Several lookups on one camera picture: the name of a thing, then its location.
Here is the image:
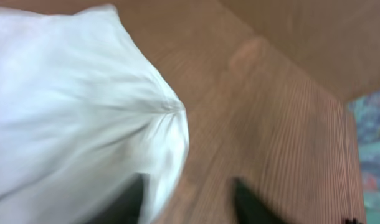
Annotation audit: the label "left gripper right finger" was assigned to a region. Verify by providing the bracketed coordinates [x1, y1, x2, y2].
[232, 177, 286, 224]

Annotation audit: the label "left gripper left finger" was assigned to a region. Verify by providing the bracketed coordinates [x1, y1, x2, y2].
[87, 174, 145, 224]

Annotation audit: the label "beige cotton shorts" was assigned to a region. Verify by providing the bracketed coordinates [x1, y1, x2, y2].
[0, 4, 189, 223]

